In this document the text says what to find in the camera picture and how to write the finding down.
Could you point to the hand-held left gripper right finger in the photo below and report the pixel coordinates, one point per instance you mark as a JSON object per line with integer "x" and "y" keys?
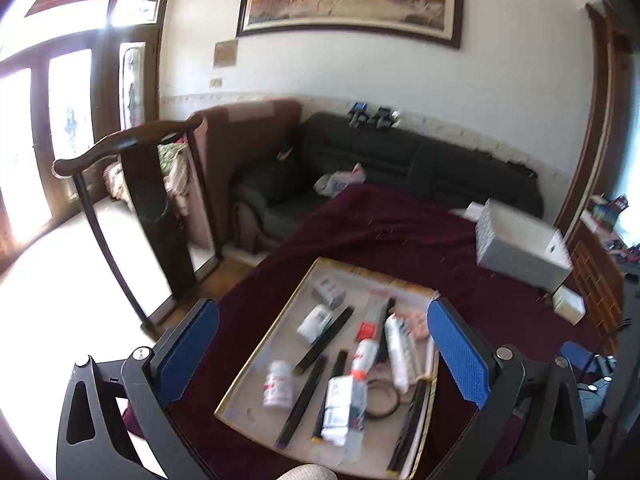
{"x": 457, "y": 355}

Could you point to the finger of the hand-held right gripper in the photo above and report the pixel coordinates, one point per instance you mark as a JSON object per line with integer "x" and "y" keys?
{"x": 580, "y": 356}

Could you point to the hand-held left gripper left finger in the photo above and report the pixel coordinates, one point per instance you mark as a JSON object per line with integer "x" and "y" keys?
{"x": 187, "y": 355}

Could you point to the pink scrunchie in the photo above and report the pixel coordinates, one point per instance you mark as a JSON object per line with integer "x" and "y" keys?
{"x": 414, "y": 324}

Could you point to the long white barcode box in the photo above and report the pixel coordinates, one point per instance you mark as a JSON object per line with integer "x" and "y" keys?
{"x": 400, "y": 355}

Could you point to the gold-edged tray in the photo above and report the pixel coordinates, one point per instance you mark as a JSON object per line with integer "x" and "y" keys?
{"x": 260, "y": 375}

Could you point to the grey marker olive cap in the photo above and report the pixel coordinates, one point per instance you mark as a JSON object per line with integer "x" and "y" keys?
{"x": 407, "y": 430}

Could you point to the white glue bottle orange cap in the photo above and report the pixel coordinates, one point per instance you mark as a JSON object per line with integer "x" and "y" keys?
{"x": 365, "y": 355}

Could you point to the red and grey box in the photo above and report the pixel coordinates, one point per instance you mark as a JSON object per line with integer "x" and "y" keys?
{"x": 372, "y": 317}

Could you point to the black tape roll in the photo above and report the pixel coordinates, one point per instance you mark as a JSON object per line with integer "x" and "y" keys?
{"x": 384, "y": 412}

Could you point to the white pill bottle red label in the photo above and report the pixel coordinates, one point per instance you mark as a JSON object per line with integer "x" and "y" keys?
{"x": 277, "y": 385}

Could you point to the black marker beige cap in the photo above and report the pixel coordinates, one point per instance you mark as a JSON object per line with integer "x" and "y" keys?
{"x": 302, "y": 402}

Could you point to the white tube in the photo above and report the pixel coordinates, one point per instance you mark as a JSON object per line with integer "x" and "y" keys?
{"x": 342, "y": 407}

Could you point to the black marker yellow caps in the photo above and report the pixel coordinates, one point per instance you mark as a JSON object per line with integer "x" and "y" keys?
{"x": 325, "y": 340}

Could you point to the small grey box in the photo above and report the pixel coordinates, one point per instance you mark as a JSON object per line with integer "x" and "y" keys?
{"x": 329, "y": 291}

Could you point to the small white cardboard box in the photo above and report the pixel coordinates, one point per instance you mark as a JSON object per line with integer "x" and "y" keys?
{"x": 569, "y": 305}

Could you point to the brown wooden cabinet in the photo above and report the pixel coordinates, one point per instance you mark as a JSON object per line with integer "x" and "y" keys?
{"x": 597, "y": 285}

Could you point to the large white cardboard box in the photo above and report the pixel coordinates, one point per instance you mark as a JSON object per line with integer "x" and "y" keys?
{"x": 520, "y": 247}

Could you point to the dark wooden chair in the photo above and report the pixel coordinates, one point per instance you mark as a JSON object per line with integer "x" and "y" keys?
{"x": 155, "y": 220}

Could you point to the maroon table cloth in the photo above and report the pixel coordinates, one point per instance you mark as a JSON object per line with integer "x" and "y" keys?
{"x": 390, "y": 225}

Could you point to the black sofa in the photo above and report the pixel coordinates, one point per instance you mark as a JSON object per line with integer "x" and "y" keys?
{"x": 400, "y": 160}

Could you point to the white plastic bag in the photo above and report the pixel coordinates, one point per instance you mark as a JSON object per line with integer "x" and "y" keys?
{"x": 337, "y": 180}

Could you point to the maroon armchair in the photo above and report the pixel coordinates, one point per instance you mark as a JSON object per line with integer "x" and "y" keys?
{"x": 235, "y": 145}

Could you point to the wooden glass door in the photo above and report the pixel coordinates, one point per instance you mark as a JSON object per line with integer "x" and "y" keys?
{"x": 65, "y": 125}

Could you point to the wooden door frame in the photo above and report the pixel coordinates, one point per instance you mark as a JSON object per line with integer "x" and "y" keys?
{"x": 600, "y": 110}

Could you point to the small wall plaque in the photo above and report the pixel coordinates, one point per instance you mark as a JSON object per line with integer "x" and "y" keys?
{"x": 225, "y": 53}

